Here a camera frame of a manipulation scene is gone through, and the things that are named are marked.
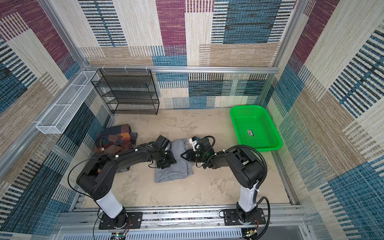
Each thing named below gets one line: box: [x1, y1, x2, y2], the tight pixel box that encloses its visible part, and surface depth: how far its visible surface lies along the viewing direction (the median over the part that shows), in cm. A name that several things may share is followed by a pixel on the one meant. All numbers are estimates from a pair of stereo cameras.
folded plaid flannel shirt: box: [94, 123, 132, 155], surface depth 94 cm
